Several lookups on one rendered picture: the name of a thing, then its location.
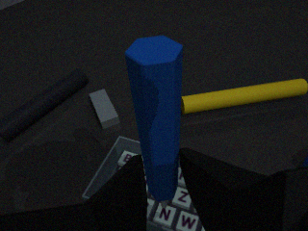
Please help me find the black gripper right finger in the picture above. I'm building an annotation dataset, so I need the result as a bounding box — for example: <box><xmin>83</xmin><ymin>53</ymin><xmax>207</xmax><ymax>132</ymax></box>
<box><xmin>179</xmin><ymin>147</ymin><xmax>308</xmax><ymax>231</ymax></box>

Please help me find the grey letter keyboard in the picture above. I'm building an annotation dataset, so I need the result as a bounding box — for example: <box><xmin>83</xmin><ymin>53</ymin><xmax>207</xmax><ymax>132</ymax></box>
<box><xmin>81</xmin><ymin>136</ymin><xmax>205</xmax><ymax>231</ymax></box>

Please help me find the yellow cylinder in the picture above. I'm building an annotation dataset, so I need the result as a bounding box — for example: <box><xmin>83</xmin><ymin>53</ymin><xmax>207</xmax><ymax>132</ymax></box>
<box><xmin>181</xmin><ymin>78</ymin><xmax>308</xmax><ymax>115</ymax></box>

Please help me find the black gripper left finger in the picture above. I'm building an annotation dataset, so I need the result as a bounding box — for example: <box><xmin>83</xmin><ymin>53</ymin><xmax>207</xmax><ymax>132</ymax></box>
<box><xmin>0</xmin><ymin>155</ymin><xmax>147</xmax><ymax>231</ymax></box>

